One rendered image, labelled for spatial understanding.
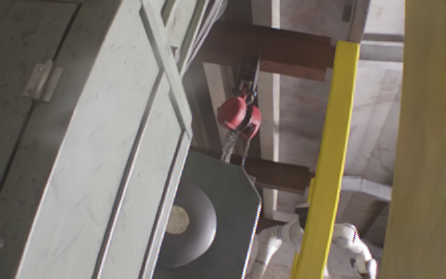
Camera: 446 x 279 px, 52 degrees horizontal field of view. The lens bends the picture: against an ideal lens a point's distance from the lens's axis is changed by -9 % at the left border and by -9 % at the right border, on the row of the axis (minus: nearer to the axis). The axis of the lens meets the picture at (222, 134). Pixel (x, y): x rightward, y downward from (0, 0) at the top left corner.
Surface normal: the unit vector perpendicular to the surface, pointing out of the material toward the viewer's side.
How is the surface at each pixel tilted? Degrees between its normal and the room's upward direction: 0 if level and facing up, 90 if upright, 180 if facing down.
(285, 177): 90
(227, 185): 90
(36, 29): 90
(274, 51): 90
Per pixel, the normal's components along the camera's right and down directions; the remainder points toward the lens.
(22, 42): -0.09, -0.43
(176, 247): 0.24, -0.35
